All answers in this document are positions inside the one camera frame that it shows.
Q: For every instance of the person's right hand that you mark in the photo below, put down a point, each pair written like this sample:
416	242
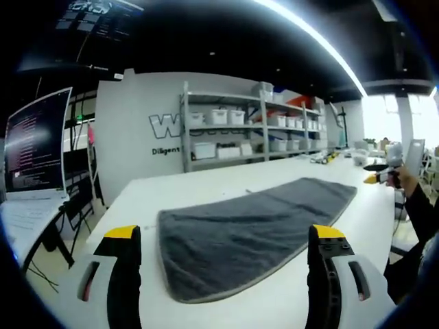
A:
408	180

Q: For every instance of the pink flag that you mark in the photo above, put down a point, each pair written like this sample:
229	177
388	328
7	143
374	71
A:
91	135

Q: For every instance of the grey towel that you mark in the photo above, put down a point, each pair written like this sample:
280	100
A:
240	233

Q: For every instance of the idle grippers with yellow tips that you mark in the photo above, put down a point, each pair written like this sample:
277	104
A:
324	157

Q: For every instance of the hanging dark ceiling screen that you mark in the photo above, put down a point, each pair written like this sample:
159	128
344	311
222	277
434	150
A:
99	17

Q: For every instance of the row of white storage bins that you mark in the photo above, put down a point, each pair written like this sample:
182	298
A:
219	116

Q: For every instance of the glass partition windows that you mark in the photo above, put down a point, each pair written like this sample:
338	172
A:
79	106

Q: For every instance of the long ceiling light strip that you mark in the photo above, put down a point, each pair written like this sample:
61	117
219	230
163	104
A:
326	44

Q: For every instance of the white side desk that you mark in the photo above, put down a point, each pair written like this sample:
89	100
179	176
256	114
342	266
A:
27	216

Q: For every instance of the person's black top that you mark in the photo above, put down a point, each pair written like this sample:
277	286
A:
411	267

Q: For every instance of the grey metal shelf rack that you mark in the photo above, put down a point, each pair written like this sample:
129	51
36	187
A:
263	137

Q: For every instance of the black tripod stand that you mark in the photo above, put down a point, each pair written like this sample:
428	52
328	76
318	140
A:
343	127

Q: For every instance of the computer monitor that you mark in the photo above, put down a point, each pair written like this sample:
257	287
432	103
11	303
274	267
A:
37	144

